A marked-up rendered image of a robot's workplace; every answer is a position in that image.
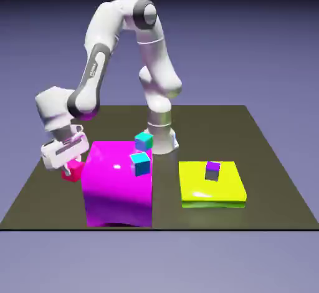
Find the small purple cube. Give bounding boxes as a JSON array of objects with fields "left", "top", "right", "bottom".
[{"left": 204, "top": 161, "right": 221, "bottom": 182}]

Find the large magenta box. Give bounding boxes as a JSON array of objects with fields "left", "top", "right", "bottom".
[{"left": 81, "top": 140, "right": 153, "bottom": 228}]

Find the small cyan cube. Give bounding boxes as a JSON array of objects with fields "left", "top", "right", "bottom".
[{"left": 130, "top": 151, "right": 151, "bottom": 177}]

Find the large yellow box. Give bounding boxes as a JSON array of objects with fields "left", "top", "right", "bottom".
[{"left": 178, "top": 160, "right": 247, "bottom": 209}]

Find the small teal cube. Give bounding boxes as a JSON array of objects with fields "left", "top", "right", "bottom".
[{"left": 134, "top": 132, "right": 155, "bottom": 151}]

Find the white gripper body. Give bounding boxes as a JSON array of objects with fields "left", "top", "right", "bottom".
[{"left": 40, "top": 133, "right": 90, "bottom": 170}]

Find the small red cube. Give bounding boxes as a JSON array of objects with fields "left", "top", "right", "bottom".
[{"left": 61, "top": 159, "right": 85, "bottom": 183}]

